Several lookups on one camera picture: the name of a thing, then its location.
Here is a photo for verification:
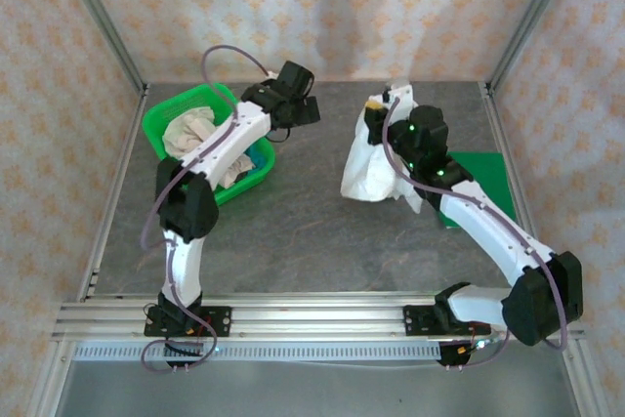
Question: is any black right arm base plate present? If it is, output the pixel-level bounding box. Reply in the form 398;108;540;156
402;304;489;339

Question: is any aluminium mounting beam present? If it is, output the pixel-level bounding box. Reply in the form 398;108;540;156
52;292;586;343

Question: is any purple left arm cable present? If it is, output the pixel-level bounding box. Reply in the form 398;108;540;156
140;44;275;374

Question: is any crumpled teal t-shirt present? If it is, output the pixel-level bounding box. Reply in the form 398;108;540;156
246;146;270;172

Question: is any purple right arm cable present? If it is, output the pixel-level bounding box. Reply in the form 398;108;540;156
383;97;570;372

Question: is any folded green t-shirt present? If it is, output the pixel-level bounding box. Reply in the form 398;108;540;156
436;151;519;231

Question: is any white t-shirt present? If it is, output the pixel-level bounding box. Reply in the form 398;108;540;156
340;79;426;216

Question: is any green plastic basket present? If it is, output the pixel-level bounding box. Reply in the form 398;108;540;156
142;83;277;207

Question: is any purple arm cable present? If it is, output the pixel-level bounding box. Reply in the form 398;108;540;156
383;97;570;372
140;44;275;374

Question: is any aluminium frame post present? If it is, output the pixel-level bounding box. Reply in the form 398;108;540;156
487;0;582;91
53;0;147;94

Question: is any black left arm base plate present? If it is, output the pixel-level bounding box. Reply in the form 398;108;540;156
144;306;233;339

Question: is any aluminium frame leg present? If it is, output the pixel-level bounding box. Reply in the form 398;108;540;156
559;341;609;417
26;341;74;417

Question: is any slotted grey cable duct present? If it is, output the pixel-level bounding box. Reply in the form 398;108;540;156
72;341;443;362

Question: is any crumpled cream t-shirt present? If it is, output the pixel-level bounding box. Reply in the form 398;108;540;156
162;107;255;191

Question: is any aluminium table side rail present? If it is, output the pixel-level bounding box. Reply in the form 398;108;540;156
480;82;541;255
77;87;148;302

